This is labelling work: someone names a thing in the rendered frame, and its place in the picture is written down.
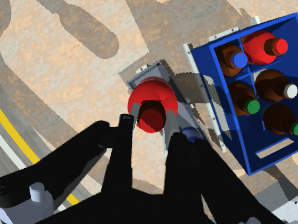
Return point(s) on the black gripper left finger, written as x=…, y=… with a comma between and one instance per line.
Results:
x=27, y=196

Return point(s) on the brown bottle with blue cap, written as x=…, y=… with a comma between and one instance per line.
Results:
x=231, y=62

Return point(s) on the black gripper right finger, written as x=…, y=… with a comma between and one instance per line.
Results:
x=228, y=199

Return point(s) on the brown bottle with white cap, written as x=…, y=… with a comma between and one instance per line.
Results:
x=272, y=85

